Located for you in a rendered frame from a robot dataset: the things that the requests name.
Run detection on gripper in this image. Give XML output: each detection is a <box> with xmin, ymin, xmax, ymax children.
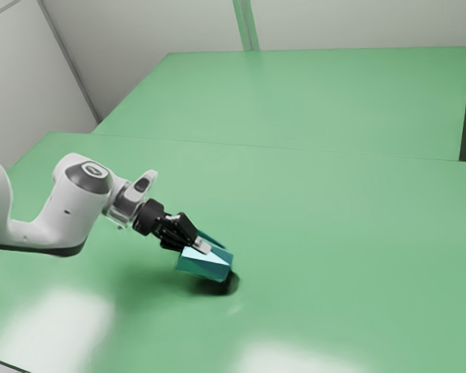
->
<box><xmin>134</xmin><ymin>198</ymin><xmax>214</xmax><ymax>256</ymax></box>

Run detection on teal faceted mug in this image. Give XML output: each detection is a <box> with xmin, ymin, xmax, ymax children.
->
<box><xmin>174</xmin><ymin>230</ymin><xmax>235</xmax><ymax>284</ymax></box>

